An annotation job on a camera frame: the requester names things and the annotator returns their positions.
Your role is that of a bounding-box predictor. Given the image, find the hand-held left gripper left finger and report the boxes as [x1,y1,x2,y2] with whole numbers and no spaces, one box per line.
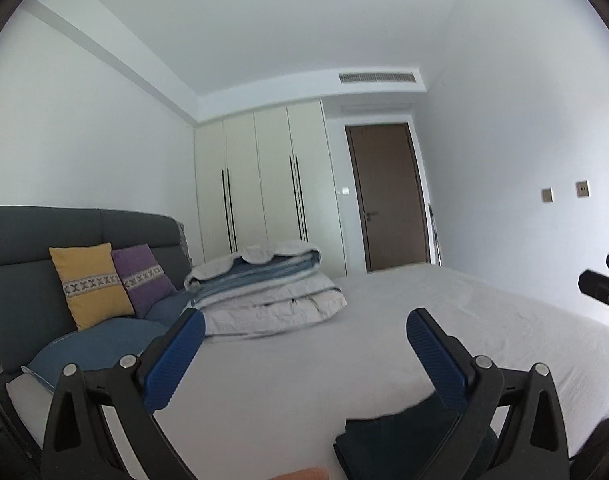
[40,307,206,480]

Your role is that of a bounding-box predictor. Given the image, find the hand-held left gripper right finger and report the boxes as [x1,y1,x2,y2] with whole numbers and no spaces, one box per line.
[405,307,571,480]

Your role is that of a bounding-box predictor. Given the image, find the dark green sweater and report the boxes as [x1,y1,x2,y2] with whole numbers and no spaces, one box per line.
[334,391,502,480]

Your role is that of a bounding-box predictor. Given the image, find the person's left hand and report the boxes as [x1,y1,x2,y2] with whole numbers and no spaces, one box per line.
[273,466,331,480]

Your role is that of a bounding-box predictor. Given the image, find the small blue pillow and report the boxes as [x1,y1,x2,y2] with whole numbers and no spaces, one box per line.
[144,290,195,325]

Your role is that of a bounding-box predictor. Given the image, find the large blue pillow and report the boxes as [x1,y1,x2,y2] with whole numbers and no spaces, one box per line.
[22,318,171,392]

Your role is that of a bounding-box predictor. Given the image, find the purple cushion with patterned band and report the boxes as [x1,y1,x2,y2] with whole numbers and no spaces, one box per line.
[110,243,178,319]

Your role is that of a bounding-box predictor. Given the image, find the folded white and blue duvet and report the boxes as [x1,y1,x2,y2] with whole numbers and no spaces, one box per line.
[184,241,347,337]

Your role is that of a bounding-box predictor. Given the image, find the bed with white sheet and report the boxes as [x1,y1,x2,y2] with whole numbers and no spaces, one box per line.
[5,262,609,480]

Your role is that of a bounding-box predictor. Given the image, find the yellow cushion with patterned band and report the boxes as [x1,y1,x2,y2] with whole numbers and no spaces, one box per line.
[48,242,135,332]

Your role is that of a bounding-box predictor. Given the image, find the brown door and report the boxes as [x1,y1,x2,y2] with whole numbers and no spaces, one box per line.
[345,122,431,273]

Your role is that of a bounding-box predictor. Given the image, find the grey upholstered headboard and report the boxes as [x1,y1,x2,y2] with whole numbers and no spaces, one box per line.
[0,205,192,376]

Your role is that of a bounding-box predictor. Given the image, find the cream wardrobe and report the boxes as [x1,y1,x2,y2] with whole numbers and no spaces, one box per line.
[194,100,347,278]

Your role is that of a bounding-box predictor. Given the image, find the white air vent grille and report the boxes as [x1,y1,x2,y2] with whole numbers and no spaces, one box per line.
[340,103,415,115]

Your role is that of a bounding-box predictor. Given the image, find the dark air vent grille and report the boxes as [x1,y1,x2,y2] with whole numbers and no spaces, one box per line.
[338,71,416,84]

